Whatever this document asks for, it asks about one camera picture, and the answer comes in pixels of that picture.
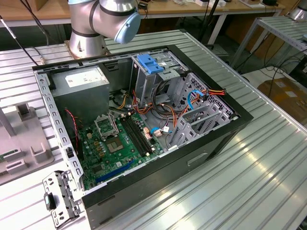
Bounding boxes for red yellow power wire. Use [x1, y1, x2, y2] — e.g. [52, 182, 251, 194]
[202, 87, 228, 97]

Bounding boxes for grey metal disk bay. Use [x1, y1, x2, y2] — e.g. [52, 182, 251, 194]
[167, 73, 240, 151]

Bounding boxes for black RAM slot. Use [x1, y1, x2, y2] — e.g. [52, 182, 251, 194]
[119, 115, 151, 158]
[127, 114, 156, 154]

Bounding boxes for grey optical drive cage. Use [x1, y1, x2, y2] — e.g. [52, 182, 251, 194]
[130, 51, 190, 108]

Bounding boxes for green motherboard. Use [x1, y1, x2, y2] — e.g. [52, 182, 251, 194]
[78, 112, 165, 190]

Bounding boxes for CPU socket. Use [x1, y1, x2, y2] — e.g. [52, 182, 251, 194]
[105, 136, 125, 154]

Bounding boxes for blue plastic drive latch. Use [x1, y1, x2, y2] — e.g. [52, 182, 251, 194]
[137, 54, 164, 75]

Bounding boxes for metal socket cover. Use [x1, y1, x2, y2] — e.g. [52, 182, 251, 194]
[94, 114, 120, 141]

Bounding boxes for black open PC case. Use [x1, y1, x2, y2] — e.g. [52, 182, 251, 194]
[32, 44, 254, 230]

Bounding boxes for blue expansion slot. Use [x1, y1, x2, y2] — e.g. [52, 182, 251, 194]
[95, 160, 135, 185]

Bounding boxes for grey power supply unit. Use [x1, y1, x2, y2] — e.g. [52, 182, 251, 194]
[49, 65, 110, 123]

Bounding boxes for black case fan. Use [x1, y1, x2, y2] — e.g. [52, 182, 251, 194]
[64, 109, 84, 161]

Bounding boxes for long wooden desk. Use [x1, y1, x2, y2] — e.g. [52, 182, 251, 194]
[0, 0, 286, 28]

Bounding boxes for black tripod stand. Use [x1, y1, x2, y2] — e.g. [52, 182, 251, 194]
[199, 0, 220, 50]

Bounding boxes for grey parts rack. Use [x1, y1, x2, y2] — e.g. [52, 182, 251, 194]
[0, 102, 63, 185]

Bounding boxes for brown boxes under table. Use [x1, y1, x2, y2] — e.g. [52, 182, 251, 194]
[225, 16, 286, 60]

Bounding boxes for black plastic latch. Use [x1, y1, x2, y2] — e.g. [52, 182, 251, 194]
[43, 193, 57, 211]

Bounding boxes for large labelled cardboard box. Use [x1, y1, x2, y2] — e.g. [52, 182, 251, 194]
[258, 77, 307, 131]

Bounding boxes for green RAM stick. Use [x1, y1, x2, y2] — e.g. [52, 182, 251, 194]
[0, 149, 19, 163]

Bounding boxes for silver metal cylinder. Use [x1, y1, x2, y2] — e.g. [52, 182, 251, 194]
[286, 4, 307, 21]

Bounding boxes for orange black wire bundle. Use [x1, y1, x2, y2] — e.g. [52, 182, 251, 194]
[131, 90, 183, 135]

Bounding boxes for white connector with blue wire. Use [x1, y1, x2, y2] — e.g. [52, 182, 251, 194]
[150, 126, 172, 138]

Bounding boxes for blue data wire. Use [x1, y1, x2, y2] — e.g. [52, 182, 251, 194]
[187, 89, 204, 112]

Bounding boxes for square brown base plate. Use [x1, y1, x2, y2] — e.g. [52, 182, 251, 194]
[64, 40, 110, 60]

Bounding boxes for metal expansion bracket retainer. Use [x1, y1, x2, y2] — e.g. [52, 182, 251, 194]
[42, 169, 86, 228]

